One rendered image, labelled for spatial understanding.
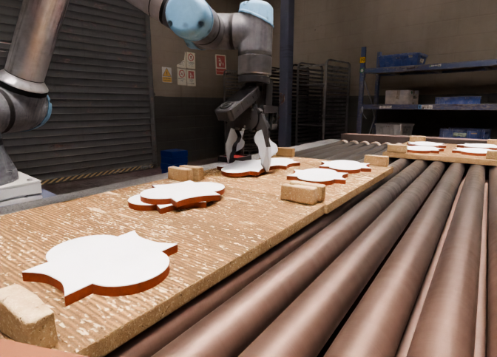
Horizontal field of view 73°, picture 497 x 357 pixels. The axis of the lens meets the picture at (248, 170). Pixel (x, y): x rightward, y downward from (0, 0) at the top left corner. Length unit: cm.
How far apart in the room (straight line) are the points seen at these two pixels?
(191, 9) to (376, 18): 557
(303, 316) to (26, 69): 86
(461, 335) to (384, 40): 578
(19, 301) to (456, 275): 38
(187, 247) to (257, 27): 52
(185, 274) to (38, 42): 76
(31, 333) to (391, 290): 28
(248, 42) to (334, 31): 568
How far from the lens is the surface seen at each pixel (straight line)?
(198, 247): 38
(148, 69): 608
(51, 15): 97
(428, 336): 31
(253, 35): 76
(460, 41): 572
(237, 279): 36
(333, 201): 56
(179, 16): 65
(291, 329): 28
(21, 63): 100
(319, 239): 45
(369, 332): 29
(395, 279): 37
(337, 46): 633
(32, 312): 26
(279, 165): 82
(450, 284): 39
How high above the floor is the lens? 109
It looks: 11 degrees down
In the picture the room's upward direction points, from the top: straight up
